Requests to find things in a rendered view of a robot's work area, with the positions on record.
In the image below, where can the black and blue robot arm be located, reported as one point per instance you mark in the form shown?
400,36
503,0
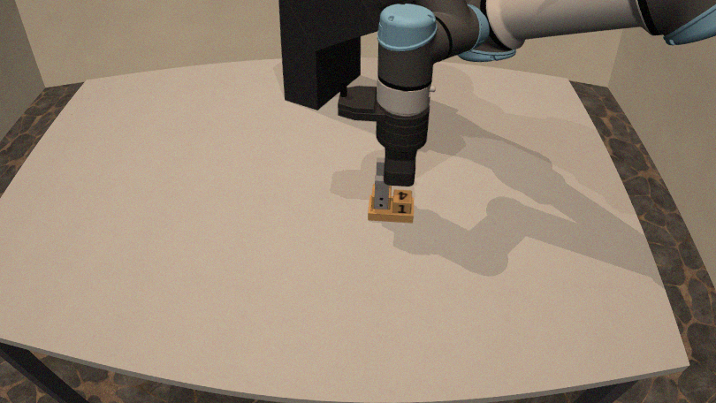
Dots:
409,43

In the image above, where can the orange rectangular tray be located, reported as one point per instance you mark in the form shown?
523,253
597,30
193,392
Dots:
388,216

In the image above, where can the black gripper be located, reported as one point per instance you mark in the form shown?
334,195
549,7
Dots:
402,126

